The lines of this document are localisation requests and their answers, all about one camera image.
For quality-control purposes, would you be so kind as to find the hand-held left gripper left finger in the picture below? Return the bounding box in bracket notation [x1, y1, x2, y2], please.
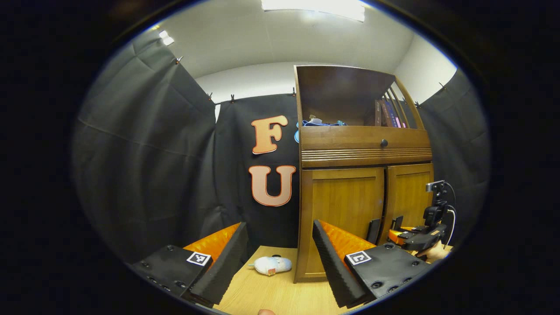
[129, 222, 249, 308]

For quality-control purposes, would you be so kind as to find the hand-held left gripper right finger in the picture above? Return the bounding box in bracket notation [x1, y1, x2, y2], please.
[312, 220, 434, 309]

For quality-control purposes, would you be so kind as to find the wooden shoe cabinet door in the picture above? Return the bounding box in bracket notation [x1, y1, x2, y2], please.
[378, 163, 434, 245]
[300, 167, 385, 280]

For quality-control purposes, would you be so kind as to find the wooden double-door shoe cabinet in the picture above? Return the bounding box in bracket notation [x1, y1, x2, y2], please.
[294, 65, 435, 284]

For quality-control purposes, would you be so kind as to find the white plush toy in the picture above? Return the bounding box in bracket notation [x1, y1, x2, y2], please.
[249, 255, 293, 276]

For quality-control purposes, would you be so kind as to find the blue fabric item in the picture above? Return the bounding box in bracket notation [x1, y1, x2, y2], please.
[295, 118, 347, 143]

